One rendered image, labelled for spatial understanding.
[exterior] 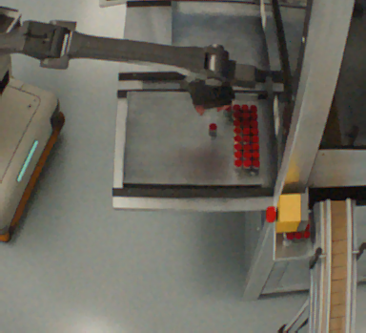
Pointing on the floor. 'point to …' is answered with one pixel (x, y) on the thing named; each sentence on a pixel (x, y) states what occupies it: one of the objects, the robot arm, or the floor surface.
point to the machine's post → (309, 101)
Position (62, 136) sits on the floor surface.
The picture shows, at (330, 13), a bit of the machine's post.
